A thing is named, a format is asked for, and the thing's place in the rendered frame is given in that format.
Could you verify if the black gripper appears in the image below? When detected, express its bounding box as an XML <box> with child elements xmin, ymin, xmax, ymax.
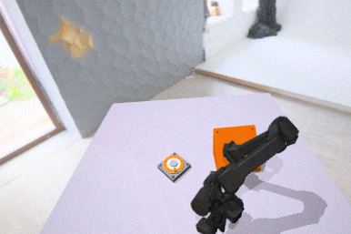
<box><xmin>196</xmin><ymin>194</ymin><xmax>238</xmax><ymax>234</ymax></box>

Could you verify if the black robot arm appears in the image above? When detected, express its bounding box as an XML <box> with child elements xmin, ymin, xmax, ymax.
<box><xmin>191</xmin><ymin>117</ymin><xmax>300</xmax><ymax>223</ymax></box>

